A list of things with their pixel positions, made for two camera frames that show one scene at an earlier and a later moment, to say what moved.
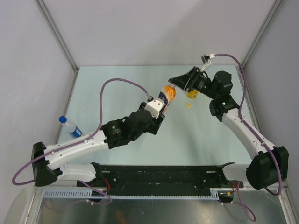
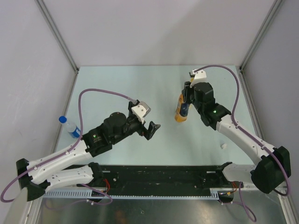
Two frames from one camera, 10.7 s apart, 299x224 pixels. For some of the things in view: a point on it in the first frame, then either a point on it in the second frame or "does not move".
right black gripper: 181,81 -> 186,92
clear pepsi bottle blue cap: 72,129 does not move
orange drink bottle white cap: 170,92 -> 181,112
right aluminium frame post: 274,8 does not move
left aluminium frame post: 58,36 does not move
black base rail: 131,179 does not move
